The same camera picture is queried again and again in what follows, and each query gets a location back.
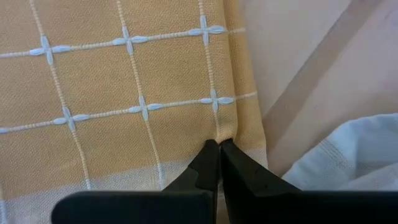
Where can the yellow checked towel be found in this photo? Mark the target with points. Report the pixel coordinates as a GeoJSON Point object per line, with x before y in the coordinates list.
{"type": "Point", "coordinates": [109, 81]}

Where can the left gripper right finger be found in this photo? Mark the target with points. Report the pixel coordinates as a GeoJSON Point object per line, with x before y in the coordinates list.
{"type": "Point", "coordinates": [280, 208]}

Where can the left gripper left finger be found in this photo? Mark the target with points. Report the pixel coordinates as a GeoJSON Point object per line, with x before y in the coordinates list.
{"type": "Point", "coordinates": [140, 208]}

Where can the white waffle towel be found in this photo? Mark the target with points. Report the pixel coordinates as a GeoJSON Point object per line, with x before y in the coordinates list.
{"type": "Point", "coordinates": [351, 152]}

